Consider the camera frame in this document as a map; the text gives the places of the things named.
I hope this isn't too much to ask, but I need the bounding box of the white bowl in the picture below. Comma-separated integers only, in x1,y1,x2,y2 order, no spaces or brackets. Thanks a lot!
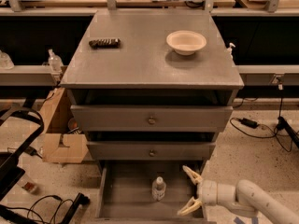
166,30,206,56

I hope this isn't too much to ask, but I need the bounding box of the clear plastic dome container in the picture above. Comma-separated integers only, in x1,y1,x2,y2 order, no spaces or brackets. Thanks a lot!
0,50,14,69

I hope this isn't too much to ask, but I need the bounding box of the grey wooden drawer cabinet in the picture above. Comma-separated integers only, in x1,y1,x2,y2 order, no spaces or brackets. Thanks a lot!
59,8,245,224

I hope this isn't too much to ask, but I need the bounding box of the brown cardboard box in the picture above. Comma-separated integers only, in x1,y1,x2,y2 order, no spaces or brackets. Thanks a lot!
39,88,88,163

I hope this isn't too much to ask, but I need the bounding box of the clear pump bottle on shelf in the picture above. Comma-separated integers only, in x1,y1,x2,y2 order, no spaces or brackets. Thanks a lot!
48,49,63,72

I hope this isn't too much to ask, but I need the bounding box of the grey middle drawer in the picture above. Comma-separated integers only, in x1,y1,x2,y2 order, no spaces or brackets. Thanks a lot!
87,141,216,161

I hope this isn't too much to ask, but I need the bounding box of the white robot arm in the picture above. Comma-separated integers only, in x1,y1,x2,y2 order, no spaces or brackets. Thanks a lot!
178,165,299,224

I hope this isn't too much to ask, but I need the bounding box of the black chair frame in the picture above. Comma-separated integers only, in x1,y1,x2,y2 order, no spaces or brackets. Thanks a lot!
0,105,45,201

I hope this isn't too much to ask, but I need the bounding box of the black floor cable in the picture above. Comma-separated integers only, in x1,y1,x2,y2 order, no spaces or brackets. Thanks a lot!
0,192,92,224

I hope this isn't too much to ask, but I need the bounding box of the small clear packet on floor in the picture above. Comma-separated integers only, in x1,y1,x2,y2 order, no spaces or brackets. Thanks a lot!
19,180,37,193

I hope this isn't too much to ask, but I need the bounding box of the grey open bottom drawer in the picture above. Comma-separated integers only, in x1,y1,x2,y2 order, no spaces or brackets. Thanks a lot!
96,161,207,224

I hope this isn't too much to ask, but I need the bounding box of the clear plastic bottle white cap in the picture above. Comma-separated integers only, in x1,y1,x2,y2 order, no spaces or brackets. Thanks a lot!
151,176,166,201

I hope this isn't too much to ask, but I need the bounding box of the dark patterned snack bar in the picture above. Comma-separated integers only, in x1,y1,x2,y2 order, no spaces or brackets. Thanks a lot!
89,38,121,49

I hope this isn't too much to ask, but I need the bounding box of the white pump dispenser behind cabinet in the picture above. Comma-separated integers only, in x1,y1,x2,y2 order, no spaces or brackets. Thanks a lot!
227,42,235,59

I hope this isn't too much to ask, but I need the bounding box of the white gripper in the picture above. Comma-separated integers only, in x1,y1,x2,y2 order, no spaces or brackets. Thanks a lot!
177,165,218,216

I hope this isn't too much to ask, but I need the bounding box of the grey top drawer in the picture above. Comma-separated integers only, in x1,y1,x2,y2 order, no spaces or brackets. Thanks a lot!
71,105,233,133

